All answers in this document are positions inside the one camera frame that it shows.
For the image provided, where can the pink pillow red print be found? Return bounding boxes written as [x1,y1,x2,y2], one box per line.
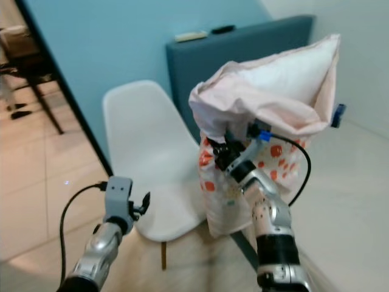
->
[188,33,341,238]

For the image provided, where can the white plastic chair wooden legs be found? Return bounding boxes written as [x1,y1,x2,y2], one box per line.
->
[102,80,210,270]

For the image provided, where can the blue upholstered headboard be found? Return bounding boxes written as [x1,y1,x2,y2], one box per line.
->
[165,15,315,144]

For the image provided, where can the cream flat remote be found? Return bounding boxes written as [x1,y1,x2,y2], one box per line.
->
[174,30,208,42]

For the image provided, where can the black remote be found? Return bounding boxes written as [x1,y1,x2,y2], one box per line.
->
[210,24,236,35]

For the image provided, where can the small dark blue clip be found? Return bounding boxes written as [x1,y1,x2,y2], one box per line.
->
[331,103,346,128]

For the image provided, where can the white bed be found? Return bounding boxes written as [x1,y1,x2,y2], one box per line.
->
[286,119,389,292]

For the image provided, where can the dark wooden table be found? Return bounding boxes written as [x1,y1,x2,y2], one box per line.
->
[0,24,64,134]

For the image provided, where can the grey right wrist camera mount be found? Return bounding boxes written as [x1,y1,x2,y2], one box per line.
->
[243,119,274,165]

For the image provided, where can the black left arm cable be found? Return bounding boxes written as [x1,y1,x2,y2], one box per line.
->
[60,181,107,287]

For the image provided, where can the black partition frame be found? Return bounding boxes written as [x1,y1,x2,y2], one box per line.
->
[15,0,265,292]

